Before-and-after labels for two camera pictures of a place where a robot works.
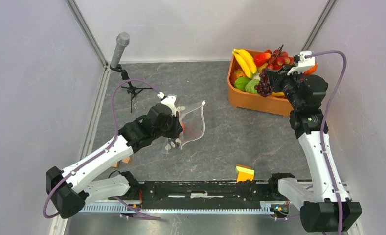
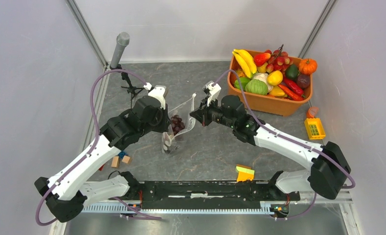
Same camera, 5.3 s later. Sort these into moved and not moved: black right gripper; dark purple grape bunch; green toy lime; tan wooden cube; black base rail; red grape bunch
Moved: dark purple grape bunch; black right gripper
Not moved: black base rail; green toy lime; tan wooden cube; red grape bunch
